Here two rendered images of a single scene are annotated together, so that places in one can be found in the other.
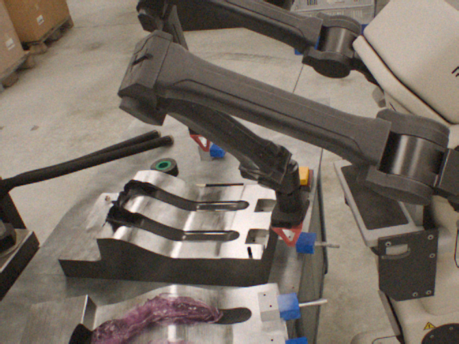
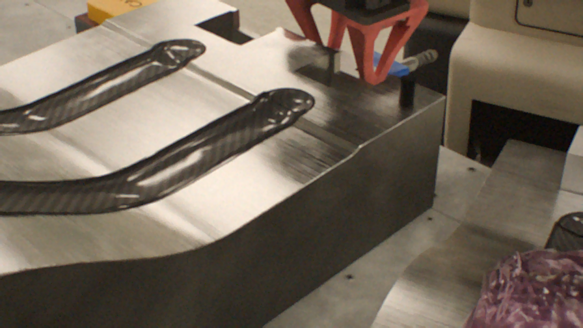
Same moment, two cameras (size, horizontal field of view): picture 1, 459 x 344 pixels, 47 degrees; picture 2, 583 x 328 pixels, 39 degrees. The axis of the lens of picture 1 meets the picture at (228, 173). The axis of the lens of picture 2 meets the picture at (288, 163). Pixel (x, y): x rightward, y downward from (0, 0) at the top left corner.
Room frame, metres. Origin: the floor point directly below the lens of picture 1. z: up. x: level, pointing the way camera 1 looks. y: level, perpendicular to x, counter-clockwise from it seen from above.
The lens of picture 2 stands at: (0.71, 0.44, 1.16)
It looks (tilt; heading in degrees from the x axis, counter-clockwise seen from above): 34 degrees down; 295
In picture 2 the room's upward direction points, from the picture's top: straight up
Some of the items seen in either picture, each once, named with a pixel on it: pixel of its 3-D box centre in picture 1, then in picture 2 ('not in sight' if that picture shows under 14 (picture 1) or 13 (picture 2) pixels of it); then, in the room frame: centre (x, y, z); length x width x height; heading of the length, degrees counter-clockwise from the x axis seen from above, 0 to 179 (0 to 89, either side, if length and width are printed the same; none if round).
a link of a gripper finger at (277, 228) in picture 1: (290, 226); (363, 32); (0.91, -0.11, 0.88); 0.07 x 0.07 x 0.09; 65
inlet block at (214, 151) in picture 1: (221, 149); not in sight; (1.38, 0.01, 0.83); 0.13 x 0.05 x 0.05; 63
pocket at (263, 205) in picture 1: (266, 211); (239, 48); (0.99, -0.07, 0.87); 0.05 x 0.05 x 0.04; 70
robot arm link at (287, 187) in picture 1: (283, 175); not in sight; (0.92, -0.11, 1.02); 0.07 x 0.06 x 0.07; 50
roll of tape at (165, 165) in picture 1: (164, 170); not in sight; (1.35, 0.19, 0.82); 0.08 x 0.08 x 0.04
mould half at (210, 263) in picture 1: (171, 223); (4, 202); (1.02, 0.16, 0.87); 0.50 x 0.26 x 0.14; 70
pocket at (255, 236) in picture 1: (257, 242); (343, 96); (0.89, -0.03, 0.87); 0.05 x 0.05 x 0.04; 70
